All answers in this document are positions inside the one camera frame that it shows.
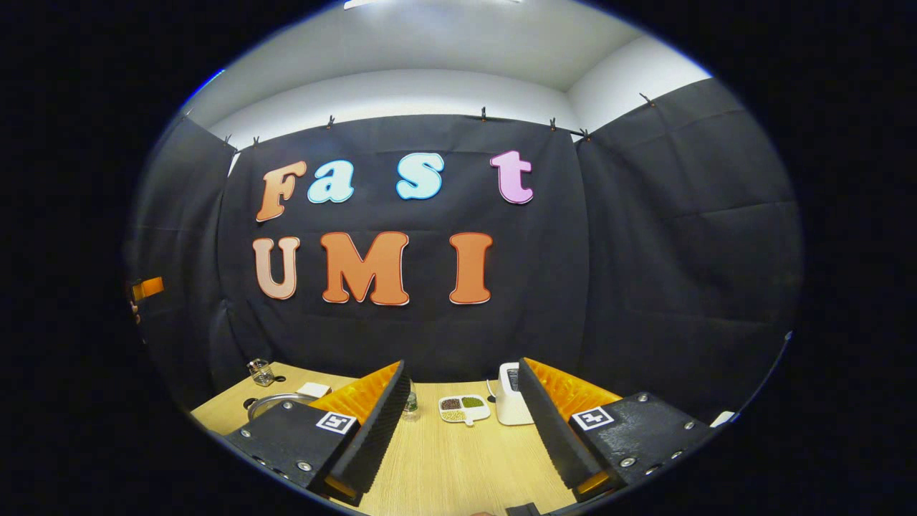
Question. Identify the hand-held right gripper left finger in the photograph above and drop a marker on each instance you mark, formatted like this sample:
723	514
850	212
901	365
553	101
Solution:
380	437

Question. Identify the black backdrop cloth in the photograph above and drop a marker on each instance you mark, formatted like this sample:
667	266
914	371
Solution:
645	251

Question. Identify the small metal rack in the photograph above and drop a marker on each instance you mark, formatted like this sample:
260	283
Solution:
261	373

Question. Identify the steel pot with soybeans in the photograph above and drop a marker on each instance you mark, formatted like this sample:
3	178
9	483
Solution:
276	401

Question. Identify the white flat object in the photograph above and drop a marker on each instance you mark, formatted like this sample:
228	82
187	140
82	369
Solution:
722	419

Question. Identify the white appliance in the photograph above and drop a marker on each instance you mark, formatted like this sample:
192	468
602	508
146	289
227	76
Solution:
510	401

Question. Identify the large ceiling light panel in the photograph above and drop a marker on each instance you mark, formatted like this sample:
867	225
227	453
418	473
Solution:
430	3

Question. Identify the sandwich with lettuce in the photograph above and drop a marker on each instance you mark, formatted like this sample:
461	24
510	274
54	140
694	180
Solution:
314	389

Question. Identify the white divided bean dish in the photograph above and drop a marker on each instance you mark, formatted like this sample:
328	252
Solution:
464	408

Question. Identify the clear plastic water bottle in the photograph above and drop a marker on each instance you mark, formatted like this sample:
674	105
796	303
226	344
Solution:
410	405

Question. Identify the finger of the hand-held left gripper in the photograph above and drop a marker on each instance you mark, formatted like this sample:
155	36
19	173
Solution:
150	287

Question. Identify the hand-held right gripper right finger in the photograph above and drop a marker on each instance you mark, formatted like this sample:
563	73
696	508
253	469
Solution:
555	437

